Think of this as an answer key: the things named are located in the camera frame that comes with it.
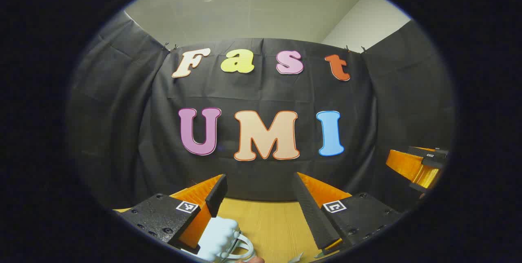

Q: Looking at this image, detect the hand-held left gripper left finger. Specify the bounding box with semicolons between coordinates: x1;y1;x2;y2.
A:
115;173;228;255

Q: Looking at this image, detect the light blue suitcase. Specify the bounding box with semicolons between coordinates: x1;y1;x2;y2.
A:
181;216;255;263

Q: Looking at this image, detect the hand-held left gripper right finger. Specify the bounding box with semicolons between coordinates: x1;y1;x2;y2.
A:
292;172;402;260

